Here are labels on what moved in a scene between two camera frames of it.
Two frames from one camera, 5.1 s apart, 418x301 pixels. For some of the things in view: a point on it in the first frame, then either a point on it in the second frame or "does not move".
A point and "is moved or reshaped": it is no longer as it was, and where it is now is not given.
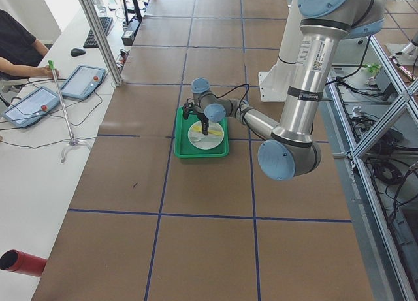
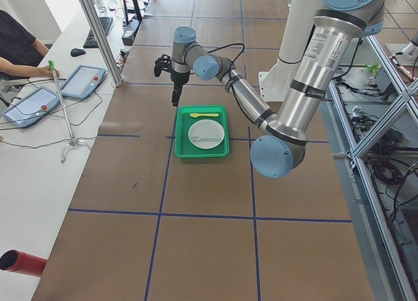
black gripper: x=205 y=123 → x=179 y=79
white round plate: x=215 y=137 does not move
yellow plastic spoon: x=198 y=128 is moved or reshaped
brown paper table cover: x=145 y=225 does not move
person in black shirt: x=21 y=53 does not move
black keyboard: x=91 y=41 does not move
